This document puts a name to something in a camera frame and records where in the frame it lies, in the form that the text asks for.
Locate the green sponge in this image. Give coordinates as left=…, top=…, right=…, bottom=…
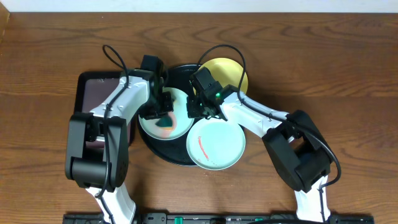
left=155, top=113, right=177, bottom=131

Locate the light green plate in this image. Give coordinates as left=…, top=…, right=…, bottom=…
left=139, top=87, right=194, bottom=140
left=186, top=118, right=246, bottom=170

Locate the light green plate front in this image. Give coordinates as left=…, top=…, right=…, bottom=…
left=186, top=118, right=246, bottom=170

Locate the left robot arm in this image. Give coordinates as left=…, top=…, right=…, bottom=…
left=65, top=55, right=173, bottom=223

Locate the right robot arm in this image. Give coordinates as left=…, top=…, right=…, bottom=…
left=187, top=68, right=338, bottom=222

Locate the round black tray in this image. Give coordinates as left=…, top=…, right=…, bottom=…
left=137, top=64, right=204, bottom=166

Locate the rectangular black tray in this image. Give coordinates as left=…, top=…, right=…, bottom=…
left=67, top=71, right=121, bottom=151

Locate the yellow plate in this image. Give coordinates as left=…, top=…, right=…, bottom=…
left=200, top=58, right=243, bottom=88

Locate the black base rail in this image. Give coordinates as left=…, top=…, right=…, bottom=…
left=62, top=213, right=375, bottom=224

